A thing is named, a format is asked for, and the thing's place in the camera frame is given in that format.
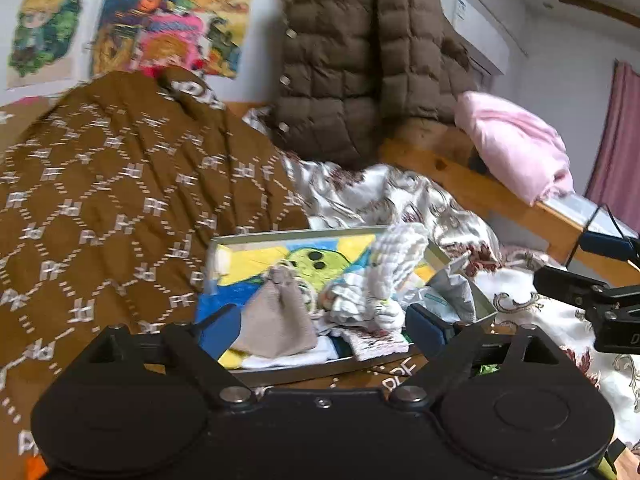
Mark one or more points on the pink curtain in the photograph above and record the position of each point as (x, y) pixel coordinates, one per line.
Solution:
(620, 150)

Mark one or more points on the white knitted sock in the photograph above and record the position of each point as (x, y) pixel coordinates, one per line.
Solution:
(395, 260)

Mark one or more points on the patterned knitted cloth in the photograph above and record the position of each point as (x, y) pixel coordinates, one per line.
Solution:
(377, 345)

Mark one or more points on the pink blanket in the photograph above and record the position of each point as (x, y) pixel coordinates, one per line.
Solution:
(515, 145)

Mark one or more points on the group of colourful wall drawings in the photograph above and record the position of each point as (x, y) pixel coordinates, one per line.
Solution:
(170, 25)

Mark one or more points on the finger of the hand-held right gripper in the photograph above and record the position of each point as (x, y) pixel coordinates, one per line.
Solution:
(570, 280)
(607, 245)

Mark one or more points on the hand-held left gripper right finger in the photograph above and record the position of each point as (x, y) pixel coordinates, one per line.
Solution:
(425, 327)

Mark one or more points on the brown patterned quilt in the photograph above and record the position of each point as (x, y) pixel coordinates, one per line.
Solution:
(100, 185)

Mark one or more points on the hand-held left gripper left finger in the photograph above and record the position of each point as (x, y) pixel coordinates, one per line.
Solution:
(220, 325)

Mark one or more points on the white air conditioner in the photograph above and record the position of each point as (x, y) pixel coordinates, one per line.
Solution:
(480, 30)

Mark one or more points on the grey printed cloth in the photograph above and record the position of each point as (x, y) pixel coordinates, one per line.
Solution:
(455, 285)

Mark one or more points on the white floral bedsheet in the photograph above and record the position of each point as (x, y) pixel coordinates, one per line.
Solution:
(360, 195)

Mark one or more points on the colourful cartoon storage box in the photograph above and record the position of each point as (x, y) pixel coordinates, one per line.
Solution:
(260, 260)

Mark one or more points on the wooden bed frame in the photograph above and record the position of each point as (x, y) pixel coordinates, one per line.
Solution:
(500, 195)

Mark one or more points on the yellow white sock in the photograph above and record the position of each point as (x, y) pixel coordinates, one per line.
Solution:
(280, 360)

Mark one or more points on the brown puffer jacket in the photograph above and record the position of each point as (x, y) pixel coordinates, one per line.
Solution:
(360, 60)

